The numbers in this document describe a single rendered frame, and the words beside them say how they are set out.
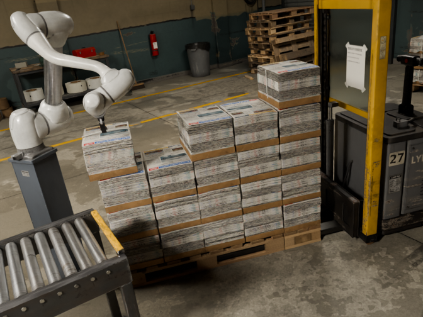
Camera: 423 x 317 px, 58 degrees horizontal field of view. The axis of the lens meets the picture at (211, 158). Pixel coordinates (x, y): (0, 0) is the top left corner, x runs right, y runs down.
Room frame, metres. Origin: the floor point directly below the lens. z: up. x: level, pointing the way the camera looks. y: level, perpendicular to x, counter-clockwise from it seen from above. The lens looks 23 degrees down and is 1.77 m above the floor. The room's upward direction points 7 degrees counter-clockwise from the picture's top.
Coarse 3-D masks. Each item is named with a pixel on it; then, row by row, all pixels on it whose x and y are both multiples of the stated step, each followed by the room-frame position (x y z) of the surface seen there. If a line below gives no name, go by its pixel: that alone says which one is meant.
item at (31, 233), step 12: (72, 216) 1.75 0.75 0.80; (84, 216) 1.75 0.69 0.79; (36, 228) 1.67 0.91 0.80; (48, 228) 1.66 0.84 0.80; (60, 228) 1.69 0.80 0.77; (96, 228) 1.77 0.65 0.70; (0, 240) 1.60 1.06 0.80; (12, 240) 1.59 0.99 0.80; (48, 240) 1.65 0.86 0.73; (36, 252) 1.62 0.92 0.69
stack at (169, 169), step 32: (160, 160) 2.29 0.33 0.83; (224, 160) 2.24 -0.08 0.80; (256, 160) 2.29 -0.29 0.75; (128, 192) 2.12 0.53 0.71; (160, 192) 2.15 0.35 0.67; (224, 192) 2.23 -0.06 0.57; (256, 192) 2.28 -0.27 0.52; (128, 224) 2.11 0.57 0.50; (160, 224) 2.15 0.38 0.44; (224, 224) 2.23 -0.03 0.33; (256, 224) 2.27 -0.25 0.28; (128, 256) 2.11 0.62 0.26; (160, 256) 2.14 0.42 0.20; (192, 256) 2.18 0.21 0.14; (256, 256) 2.27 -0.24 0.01
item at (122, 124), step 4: (108, 124) 2.47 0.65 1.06; (112, 124) 2.46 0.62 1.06; (116, 124) 2.44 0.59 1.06; (120, 124) 2.43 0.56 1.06; (124, 124) 2.42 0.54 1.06; (88, 128) 2.42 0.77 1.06; (92, 128) 2.40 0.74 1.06; (96, 128) 2.39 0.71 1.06; (100, 128) 2.38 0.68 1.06; (108, 128) 2.36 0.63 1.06; (112, 128) 2.35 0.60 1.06; (84, 132) 2.34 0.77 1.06; (88, 132) 2.33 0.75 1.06; (92, 132) 2.32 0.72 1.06
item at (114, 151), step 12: (120, 132) 2.25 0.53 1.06; (84, 144) 2.11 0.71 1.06; (96, 144) 2.09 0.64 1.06; (108, 144) 2.10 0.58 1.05; (120, 144) 2.12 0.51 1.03; (132, 144) 2.13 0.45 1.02; (84, 156) 2.08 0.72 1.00; (96, 156) 2.09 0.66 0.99; (108, 156) 2.11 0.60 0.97; (120, 156) 2.12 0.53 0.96; (132, 156) 2.14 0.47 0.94; (96, 168) 2.09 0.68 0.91; (108, 168) 2.11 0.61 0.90; (120, 168) 2.12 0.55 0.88
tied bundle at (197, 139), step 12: (180, 120) 2.45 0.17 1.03; (228, 120) 2.26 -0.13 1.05; (180, 132) 2.51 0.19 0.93; (192, 132) 2.20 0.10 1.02; (204, 132) 2.22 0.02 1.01; (216, 132) 2.24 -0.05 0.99; (228, 132) 2.26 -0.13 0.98; (192, 144) 2.20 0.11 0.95; (204, 144) 2.22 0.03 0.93; (216, 144) 2.23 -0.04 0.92; (228, 144) 2.25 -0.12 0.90
